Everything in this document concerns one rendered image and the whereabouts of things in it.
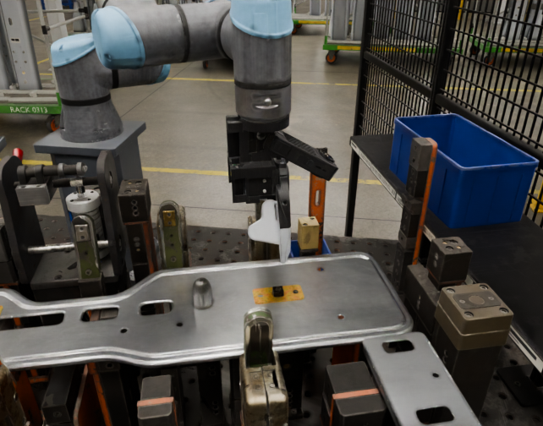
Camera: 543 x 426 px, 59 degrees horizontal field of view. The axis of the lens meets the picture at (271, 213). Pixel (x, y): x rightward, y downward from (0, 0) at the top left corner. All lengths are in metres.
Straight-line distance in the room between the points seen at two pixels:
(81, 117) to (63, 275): 0.41
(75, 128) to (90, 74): 0.13
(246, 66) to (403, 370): 0.46
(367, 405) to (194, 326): 0.28
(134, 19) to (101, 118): 0.61
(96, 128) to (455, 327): 0.91
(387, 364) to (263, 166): 0.33
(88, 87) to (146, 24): 0.59
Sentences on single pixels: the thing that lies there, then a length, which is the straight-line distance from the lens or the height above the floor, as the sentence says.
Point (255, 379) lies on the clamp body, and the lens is 0.63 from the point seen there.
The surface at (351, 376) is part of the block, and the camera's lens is 0.73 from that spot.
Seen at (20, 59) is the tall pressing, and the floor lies 0.59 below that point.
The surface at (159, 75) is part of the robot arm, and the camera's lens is 1.27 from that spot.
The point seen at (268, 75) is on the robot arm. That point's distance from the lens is 0.62.
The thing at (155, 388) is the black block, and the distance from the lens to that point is 0.71.
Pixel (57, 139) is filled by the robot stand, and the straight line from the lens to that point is 1.30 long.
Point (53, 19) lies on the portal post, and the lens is 7.40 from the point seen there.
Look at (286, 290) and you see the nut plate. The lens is 0.83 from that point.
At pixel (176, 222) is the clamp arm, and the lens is 0.90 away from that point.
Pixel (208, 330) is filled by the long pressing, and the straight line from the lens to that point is 0.77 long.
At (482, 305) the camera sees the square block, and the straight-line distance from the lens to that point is 0.77.
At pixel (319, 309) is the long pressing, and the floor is 1.00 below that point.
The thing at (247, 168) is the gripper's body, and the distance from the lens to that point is 0.66.
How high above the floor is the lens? 1.52
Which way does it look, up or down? 29 degrees down
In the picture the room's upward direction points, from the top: straight up
